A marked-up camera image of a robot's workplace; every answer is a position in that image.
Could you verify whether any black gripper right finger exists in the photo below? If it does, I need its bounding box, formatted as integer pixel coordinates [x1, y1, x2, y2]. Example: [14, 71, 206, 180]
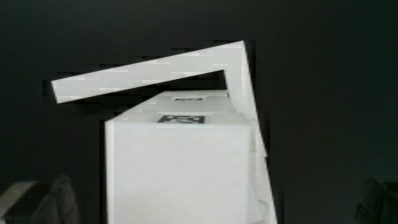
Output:
[355, 177, 398, 224]

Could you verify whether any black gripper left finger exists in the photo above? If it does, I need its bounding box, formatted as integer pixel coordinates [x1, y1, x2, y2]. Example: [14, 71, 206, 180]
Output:
[0, 176, 80, 224]

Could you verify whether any white cabinet box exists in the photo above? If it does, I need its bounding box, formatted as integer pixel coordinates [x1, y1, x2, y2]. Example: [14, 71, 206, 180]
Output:
[114, 91, 277, 224]

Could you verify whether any small white block part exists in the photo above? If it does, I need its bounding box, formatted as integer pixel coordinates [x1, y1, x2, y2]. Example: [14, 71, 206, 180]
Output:
[105, 113, 261, 224]

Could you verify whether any white front fence rail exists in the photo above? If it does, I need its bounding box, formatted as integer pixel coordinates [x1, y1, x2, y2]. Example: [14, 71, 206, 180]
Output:
[52, 43, 231, 103]

